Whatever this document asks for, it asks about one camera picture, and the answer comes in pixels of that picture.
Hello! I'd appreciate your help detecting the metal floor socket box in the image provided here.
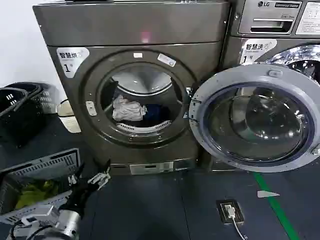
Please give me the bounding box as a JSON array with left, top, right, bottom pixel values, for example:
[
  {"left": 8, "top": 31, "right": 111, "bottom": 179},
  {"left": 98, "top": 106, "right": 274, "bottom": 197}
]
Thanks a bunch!
[{"left": 215, "top": 198, "right": 245, "bottom": 225}]

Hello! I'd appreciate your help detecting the white plug with cable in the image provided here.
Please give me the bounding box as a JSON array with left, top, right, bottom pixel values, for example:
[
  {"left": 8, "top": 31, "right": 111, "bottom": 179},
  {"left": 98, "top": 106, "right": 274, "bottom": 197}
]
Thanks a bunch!
[{"left": 224, "top": 204, "right": 248, "bottom": 240}]

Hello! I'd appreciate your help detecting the dark blue garment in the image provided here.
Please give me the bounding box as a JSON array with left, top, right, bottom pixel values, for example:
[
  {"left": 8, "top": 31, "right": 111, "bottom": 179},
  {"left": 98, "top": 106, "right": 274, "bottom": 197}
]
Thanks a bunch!
[{"left": 142, "top": 103, "right": 174, "bottom": 124}]

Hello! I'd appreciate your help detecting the yellow-green garment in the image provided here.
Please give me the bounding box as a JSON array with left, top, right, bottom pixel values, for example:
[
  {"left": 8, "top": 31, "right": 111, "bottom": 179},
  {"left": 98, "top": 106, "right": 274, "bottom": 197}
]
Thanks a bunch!
[{"left": 14, "top": 179, "right": 69, "bottom": 210}]

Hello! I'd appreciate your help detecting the grey slatted laundry basket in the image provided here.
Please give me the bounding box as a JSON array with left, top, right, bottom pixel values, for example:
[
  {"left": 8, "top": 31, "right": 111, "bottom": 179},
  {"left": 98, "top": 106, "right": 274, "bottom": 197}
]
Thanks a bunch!
[{"left": 0, "top": 147, "right": 81, "bottom": 225}]

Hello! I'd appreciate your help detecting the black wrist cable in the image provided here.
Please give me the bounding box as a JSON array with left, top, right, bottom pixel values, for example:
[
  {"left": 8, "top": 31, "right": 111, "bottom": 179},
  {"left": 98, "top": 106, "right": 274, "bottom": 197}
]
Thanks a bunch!
[{"left": 8, "top": 219, "right": 60, "bottom": 240}]

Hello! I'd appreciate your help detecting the white crumpled cloth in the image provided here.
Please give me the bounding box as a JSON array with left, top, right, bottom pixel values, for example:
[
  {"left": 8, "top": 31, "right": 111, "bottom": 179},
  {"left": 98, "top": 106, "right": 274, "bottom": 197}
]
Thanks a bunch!
[{"left": 111, "top": 94, "right": 148, "bottom": 122}]

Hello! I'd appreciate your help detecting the black plastic laundry basket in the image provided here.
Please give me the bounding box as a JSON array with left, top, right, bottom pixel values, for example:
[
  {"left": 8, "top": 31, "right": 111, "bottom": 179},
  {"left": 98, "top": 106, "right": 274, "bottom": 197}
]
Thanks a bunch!
[{"left": 0, "top": 81, "right": 60, "bottom": 149}]

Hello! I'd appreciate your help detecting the grey front-load dryer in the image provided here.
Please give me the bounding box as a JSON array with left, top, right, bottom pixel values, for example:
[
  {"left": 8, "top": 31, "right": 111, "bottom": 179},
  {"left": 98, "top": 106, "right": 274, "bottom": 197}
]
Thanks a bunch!
[{"left": 32, "top": 0, "right": 232, "bottom": 176}]

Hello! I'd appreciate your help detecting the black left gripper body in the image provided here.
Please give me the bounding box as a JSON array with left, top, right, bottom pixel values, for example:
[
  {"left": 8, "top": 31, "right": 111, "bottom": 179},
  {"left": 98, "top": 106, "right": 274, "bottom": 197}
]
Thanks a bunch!
[{"left": 60, "top": 180, "right": 94, "bottom": 215}]

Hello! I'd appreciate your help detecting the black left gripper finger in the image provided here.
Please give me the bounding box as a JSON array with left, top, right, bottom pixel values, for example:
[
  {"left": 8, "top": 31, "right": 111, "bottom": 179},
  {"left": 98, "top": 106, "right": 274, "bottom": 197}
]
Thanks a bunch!
[
  {"left": 87, "top": 158, "right": 112, "bottom": 187},
  {"left": 67, "top": 162, "right": 86, "bottom": 188}
]

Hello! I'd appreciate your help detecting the round glass dryer door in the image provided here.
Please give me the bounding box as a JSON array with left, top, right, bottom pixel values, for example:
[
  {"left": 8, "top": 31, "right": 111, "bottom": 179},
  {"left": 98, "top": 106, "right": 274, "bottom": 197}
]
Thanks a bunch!
[{"left": 188, "top": 64, "right": 320, "bottom": 174}]

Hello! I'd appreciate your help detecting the green floor tape line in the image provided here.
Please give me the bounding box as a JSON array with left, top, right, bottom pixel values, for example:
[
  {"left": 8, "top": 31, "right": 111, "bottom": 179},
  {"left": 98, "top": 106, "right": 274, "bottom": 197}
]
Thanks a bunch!
[{"left": 251, "top": 172, "right": 299, "bottom": 240}]

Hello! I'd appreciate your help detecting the grey washer with chrome door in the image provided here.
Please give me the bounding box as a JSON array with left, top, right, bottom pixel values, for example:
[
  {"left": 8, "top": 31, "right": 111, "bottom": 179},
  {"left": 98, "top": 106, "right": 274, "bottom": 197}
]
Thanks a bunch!
[{"left": 211, "top": 0, "right": 320, "bottom": 173}]

